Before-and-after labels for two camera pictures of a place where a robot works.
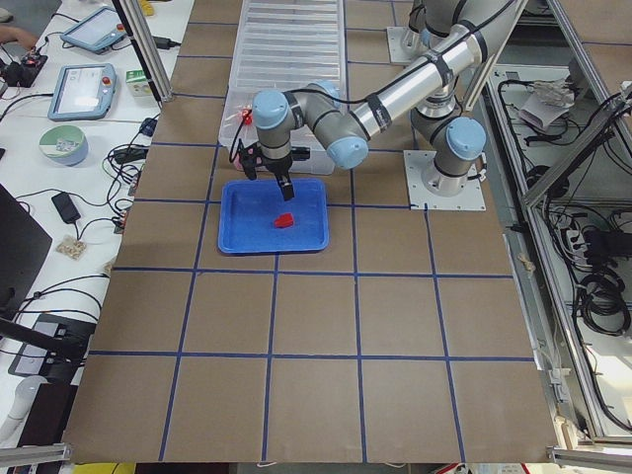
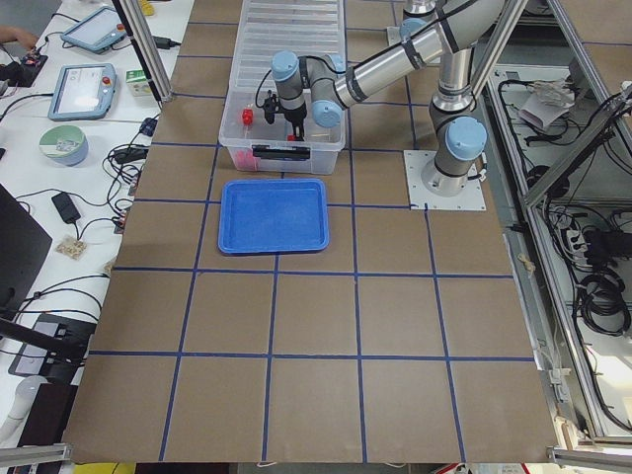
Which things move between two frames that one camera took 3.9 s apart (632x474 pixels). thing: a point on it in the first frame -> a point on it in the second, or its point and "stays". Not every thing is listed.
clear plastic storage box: [237, 128] stays
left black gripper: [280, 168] -> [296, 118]
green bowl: [64, 145] stays
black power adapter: [66, 207] stays
